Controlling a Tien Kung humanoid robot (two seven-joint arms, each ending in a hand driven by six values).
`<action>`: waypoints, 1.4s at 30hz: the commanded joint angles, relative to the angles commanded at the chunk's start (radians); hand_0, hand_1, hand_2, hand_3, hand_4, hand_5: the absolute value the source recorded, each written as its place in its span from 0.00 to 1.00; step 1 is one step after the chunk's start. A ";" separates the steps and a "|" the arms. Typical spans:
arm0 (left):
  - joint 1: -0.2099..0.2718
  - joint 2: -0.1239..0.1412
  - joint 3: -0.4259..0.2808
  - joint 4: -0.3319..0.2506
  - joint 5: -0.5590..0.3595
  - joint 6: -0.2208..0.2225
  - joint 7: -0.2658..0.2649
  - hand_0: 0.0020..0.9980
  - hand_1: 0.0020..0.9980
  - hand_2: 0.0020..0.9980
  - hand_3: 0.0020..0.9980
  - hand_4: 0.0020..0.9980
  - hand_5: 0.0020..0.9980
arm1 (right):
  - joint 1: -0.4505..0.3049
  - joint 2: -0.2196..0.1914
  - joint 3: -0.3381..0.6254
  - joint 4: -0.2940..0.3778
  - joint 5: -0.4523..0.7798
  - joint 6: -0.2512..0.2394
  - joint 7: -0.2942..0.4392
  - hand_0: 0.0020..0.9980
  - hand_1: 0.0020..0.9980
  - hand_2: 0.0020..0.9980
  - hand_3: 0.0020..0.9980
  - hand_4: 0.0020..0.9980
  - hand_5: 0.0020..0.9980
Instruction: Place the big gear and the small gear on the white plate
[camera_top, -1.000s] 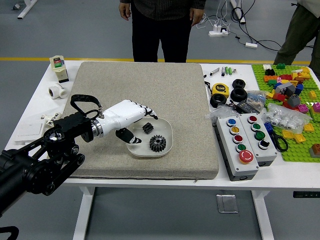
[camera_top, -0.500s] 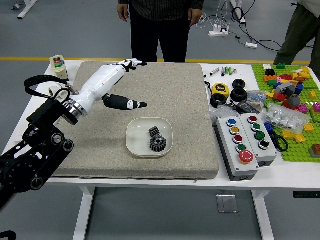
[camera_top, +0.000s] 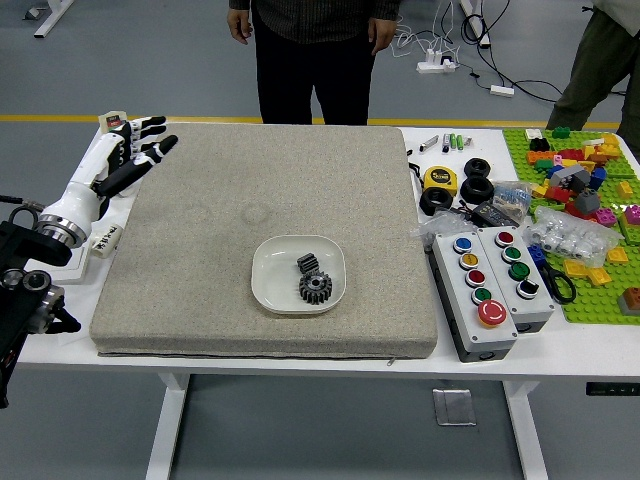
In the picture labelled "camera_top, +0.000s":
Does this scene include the person's right hand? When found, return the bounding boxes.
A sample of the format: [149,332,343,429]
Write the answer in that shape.
[227,7,255,46]

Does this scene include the grey four-button control box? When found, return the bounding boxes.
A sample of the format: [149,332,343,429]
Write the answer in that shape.
[476,225,557,334]

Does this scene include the clear plastic bag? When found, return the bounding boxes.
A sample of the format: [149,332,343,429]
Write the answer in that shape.
[409,209,481,251]

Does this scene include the person in olive trousers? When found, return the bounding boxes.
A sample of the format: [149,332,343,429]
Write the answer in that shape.
[545,0,640,132]

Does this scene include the metal floor plate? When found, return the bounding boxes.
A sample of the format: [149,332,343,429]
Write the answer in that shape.
[432,388,478,427]

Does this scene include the black rubber tyre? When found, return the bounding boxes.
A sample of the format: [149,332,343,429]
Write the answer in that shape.
[460,175,496,204]
[419,186,455,217]
[463,157,492,179]

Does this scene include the black floor cable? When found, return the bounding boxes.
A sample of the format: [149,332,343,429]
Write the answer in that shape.
[462,0,629,107]

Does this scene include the grey wedge building brick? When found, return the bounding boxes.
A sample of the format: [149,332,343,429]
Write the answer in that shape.
[559,164,592,194]

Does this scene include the big black gear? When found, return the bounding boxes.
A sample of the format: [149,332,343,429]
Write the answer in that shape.
[298,271,334,305]

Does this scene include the grey five-button control box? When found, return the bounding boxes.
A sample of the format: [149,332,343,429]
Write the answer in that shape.
[431,231,520,364]

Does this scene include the white background table leg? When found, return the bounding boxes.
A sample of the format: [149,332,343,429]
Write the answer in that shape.
[33,0,76,39]
[459,0,494,50]

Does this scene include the black scissors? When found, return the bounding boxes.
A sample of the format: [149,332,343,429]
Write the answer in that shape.
[540,263,578,305]

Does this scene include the bag of white parts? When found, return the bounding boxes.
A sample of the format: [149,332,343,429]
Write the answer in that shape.
[522,207,621,271]

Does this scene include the green building baseplate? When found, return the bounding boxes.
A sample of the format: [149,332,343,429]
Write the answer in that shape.
[502,127,640,326]

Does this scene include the white floor cable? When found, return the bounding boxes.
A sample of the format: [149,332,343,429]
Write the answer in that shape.
[389,0,464,60]

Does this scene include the grey-brown cushion mat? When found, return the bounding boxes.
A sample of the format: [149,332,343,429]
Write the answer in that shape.
[89,122,440,360]

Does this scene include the white power strip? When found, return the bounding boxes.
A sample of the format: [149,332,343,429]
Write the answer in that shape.
[417,48,460,75]

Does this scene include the orange and grey brick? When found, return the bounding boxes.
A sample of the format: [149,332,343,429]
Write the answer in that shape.
[617,287,640,317]

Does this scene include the yellow tape measure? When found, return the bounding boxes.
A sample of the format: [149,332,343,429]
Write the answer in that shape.
[423,165,460,197]

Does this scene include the bag of blue resistors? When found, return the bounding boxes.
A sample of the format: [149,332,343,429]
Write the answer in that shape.
[492,180,534,221]

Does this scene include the person's left hand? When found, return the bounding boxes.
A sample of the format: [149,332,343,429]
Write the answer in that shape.
[367,14,397,57]

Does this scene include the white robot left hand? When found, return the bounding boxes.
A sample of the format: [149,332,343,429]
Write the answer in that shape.
[43,115,180,234]

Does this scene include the grey sloped building brick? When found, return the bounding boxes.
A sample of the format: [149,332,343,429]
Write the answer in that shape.
[573,189,601,217]

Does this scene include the white label roll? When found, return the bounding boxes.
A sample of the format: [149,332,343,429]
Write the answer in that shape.
[91,223,124,259]

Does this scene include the black power adapter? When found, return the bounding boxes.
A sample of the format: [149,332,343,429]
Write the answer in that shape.
[469,200,526,229]

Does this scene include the cream switch box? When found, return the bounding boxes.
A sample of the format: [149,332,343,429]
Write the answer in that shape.
[98,109,129,134]

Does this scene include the white square dish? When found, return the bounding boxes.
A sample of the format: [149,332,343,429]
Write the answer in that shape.
[250,234,347,316]

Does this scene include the black table control panel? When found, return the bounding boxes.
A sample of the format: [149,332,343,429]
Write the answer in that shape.
[585,382,640,397]

